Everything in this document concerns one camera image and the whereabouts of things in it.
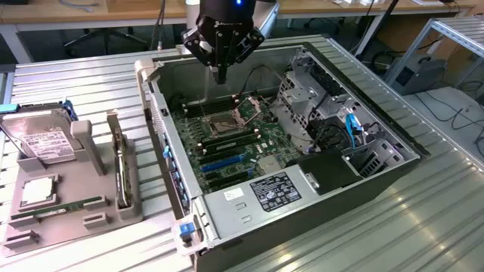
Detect metal socket cover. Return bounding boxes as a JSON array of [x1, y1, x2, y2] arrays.
[[232, 96, 266, 121]]

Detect silver CPU chip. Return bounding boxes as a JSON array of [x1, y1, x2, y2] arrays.
[[20, 178, 54, 206]]

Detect blue case latch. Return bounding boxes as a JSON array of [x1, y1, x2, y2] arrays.
[[178, 222, 196, 237]]

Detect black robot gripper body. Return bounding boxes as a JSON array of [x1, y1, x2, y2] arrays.
[[195, 0, 255, 39]]

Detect vented metal disk bay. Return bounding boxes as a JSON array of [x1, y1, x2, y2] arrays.
[[342, 137, 412, 179]]

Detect gray machine box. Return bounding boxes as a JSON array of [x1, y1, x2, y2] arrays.
[[392, 53, 450, 96]]

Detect black dangling robot cable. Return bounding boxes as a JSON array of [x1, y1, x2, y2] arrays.
[[150, 0, 168, 52]]

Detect green motherboard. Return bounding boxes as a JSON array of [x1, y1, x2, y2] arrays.
[[166, 95, 280, 190]]

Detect metal disk bay cage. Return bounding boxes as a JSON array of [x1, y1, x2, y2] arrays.
[[272, 52, 364, 148]]

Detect loose green RAM stick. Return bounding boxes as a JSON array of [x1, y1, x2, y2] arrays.
[[10, 197, 103, 222]]

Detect blue expansion slot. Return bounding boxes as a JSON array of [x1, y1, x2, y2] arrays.
[[200, 154, 247, 173]]

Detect gray power supply unit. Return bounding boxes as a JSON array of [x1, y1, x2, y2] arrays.
[[196, 164, 323, 241]]

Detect gray plastic parts rack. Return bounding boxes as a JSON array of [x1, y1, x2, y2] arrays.
[[0, 118, 146, 258]]

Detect black plastic shroud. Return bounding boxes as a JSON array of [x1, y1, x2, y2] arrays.
[[296, 150, 364, 196]]

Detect long black expansion slot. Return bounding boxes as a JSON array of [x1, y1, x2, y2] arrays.
[[199, 147, 243, 165], [207, 174, 252, 190], [204, 169, 250, 184]]

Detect aluminium frame table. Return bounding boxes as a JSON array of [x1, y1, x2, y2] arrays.
[[386, 15, 484, 96]]

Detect blue plastic disk bracket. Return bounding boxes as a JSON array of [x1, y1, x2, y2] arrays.
[[0, 97, 79, 122]]

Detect open black PC case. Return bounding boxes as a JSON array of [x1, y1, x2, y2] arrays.
[[134, 41, 431, 272]]

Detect black office chair base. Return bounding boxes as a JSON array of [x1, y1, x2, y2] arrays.
[[63, 27, 150, 56], [287, 16, 347, 31]]

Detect CPU socket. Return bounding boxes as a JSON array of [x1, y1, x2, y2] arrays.
[[204, 113, 238, 135]]

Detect thin metal locking lever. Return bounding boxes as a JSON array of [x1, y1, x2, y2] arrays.
[[196, 95, 210, 124]]

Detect black power cable bundle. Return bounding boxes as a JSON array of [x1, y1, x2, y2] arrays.
[[306, 117, 364, 155]]

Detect silver hard disk drive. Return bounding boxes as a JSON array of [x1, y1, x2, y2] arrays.
[[0, 109, 84, 165]]

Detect RAM stick with white label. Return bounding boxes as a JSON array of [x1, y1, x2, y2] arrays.
[[202, 135, 262, 152]]

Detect blue wire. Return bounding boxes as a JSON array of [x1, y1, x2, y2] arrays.
[[344, 113, 364, 150]]

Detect green graphics card metal bracket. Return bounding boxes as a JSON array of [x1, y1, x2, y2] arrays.
[[106, 109, 134, 209]]

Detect thin black wire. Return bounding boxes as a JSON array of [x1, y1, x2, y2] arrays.
[[240, 64, 286, 99]]

